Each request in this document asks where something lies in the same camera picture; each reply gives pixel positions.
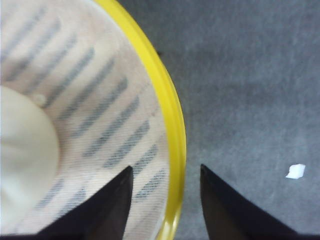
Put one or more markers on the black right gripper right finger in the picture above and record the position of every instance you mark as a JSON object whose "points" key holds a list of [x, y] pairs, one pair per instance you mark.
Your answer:
{"points": [[230, 216]]}

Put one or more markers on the small white paper scrap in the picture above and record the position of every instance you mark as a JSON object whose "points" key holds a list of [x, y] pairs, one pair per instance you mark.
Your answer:
{"points": [[296, 171]]}

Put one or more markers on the white steamed bun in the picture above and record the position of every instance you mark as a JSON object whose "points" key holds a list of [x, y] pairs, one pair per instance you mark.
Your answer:
{"points": [[29, 149]]}

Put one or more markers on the bamboo steamer basket single bun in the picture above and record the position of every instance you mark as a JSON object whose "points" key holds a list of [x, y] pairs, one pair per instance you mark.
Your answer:
{"points": [[91, 69]]}

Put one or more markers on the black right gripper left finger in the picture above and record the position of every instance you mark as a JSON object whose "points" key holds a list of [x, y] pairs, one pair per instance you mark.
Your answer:
{"points": [[102, 217]]}

